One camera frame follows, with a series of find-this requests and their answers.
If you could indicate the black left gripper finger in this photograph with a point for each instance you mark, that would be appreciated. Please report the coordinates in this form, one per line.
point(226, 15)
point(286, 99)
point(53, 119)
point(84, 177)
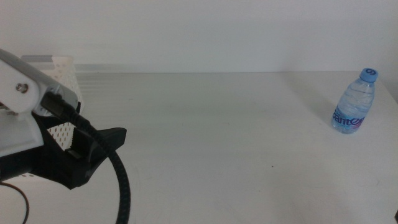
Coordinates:
point(42, 119)
point(102, 140)

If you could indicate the clear water bottle blue cap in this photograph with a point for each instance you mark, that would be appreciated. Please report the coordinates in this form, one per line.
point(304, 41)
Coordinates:
point(354, 105)

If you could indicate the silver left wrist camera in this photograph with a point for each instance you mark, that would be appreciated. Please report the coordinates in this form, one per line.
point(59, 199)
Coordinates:
point(66, 96)

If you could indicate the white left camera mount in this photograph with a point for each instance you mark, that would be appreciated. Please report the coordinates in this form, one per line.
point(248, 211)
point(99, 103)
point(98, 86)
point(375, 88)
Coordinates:
point(18, 133)

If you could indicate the white perforated plastic basket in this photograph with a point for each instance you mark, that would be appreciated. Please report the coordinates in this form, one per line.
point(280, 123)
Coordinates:
point(66, 74)

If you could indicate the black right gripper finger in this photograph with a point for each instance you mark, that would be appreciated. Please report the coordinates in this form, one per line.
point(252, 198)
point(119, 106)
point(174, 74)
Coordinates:
point(397, 218)

